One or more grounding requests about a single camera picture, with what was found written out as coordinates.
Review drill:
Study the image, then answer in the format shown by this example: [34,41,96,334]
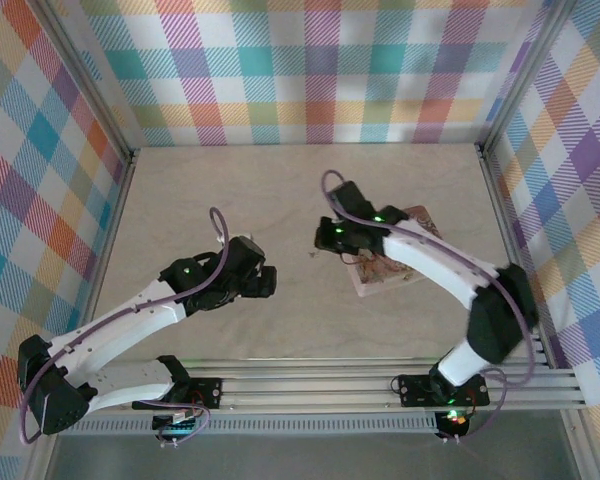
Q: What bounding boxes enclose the pink patterned box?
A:
[347,203,442,300]

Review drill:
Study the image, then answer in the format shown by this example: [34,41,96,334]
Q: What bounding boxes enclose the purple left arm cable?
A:
[19,206,232,447]

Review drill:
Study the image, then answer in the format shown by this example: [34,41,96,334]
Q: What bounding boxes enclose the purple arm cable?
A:
[19,206,232,447]
[321,169,537,442]

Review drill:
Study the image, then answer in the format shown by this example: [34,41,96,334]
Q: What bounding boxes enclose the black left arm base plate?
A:
[177,377,224,410]

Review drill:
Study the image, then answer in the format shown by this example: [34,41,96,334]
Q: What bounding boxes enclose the aluminium side rail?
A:
[477,147,561,369]
[62,149,141,374]

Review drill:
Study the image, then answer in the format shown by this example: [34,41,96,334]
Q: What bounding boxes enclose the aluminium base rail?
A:
[34,355,589,415]

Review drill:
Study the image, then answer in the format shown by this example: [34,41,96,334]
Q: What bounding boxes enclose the grey slotted cable duct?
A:
[59,412,439,436]

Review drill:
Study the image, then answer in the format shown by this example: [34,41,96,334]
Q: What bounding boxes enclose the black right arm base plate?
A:
[397,372,490,407]

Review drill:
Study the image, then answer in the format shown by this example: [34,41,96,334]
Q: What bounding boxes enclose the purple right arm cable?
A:
[321,169,537,442]

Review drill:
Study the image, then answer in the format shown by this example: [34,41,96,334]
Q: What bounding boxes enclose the aluminium frame post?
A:
[38,0,140,166]
[474,0,586,159]

